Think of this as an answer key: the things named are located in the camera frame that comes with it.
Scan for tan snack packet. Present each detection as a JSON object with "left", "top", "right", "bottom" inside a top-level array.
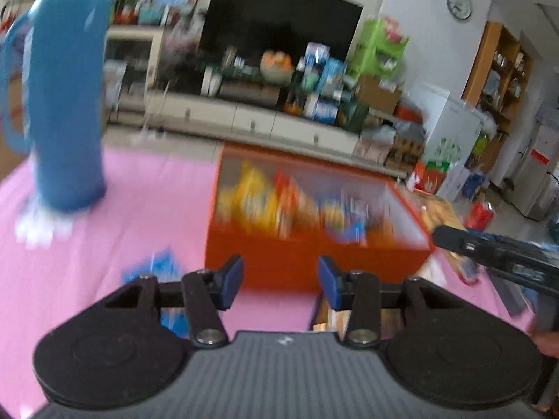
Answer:
[{"left": 415, "top": 194, "right": 481, "bottom": 285}]

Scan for wooden shelf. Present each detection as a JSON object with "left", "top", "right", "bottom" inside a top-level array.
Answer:
[{"left": 462, "top": 21, "right": 534, "bottom": 136}]

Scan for white fridge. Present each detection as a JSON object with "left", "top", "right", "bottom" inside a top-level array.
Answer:
[{"left": 413, "top": 83, "right": 487, "bottom": 204}]

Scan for brown cardboard box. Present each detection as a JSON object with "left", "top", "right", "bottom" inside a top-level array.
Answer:
[{"left": 356, "top": 74, "right": 405, "bottom": 116}]

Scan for red yellow snack packet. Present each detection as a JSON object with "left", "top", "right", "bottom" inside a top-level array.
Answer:
[{"left": 273, "top": 170, "right": 316, "bottom": 238}]

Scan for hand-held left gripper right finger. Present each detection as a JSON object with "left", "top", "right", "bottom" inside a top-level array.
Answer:
[{"left": 317, "top": 255, "right": 459, "bottom": 350}]

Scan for stack of blue white cartons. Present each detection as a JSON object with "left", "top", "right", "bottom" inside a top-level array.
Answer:
[{"left": 299, "top": 43, "right": 348, "bottom": 123}]

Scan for white microwave oven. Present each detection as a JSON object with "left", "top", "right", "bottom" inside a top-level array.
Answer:
[{"left": 105, "top": 26, "right": 164, "bottom": 112}]

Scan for bowl of orange fruit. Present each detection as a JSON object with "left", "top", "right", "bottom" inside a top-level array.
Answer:
[{"left": 260, "top": 49, "right": 294, "bottom": 83}]

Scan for round wall clock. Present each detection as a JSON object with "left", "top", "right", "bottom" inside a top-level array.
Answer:
[{"left": 446, "top": 0, "right": 473, "bottom": 21}]

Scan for small blue snack packet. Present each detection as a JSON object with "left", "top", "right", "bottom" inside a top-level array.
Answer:
[{"left": 321, "top": 196, "right": 368, "bottom": 245}]

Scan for red soda can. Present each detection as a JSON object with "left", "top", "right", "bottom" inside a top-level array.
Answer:
[{"left": 467, "top": 201, "right": 496, "bottom": 232}]

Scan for red white carton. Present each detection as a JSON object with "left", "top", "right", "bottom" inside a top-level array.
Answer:
[{"left": 411, "top": 161, "right": 452, "bottom": 195}]

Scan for blue thermos jug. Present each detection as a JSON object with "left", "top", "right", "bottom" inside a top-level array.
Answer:
[{"left": 0, "top": 0, "right": 116, "bottom": 212}]

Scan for person's right hand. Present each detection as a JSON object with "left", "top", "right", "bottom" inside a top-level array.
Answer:
[{"left": 533, "top": 333, "right": 559, "bottom": 357}]

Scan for orange cardboard box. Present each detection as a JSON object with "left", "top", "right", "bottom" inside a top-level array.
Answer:
[{"left": 204, "top": 142, "right": 435, "bottom": 292}]

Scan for green display boxes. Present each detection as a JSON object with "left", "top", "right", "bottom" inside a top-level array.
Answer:
[{"left": 349, "top": 17, "right": 409, "bottom": 83}]

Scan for white low cabinet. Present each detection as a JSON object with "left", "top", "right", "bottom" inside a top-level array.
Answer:
[{"left": 107, "top": 89, "right": 409, "bottom": 175}]

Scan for blue cookie packet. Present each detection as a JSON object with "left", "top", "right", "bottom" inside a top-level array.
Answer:
[{"left": 122, "top": 251, "right": 193, "bottom": 338}]

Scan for orange brown cookie packet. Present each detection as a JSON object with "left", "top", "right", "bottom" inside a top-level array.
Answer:
[{"left": 312, "top": 296, "right": 351, "bottom": 333}]

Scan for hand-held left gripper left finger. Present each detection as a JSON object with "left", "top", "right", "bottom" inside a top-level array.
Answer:
[{"left": 102, "top": 255, "right": 245, "bottom": 350}]

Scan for black television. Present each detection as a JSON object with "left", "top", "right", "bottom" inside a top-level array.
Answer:
[{"left": 203, "top": 0, "right": 365, "bottom": 53}]

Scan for pile of cardboard cartons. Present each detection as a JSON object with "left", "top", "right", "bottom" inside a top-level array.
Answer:
[{"left": 354, "top": 126, "right": 426, "bottom": 167}]

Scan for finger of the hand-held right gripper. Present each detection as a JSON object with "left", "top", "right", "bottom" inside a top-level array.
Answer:
[
  {"left": 432, "top": 226, "right": 559, "bottom": 268},
  {"left": 476, "top": 257, "right": 559, "bottom": 291}
]

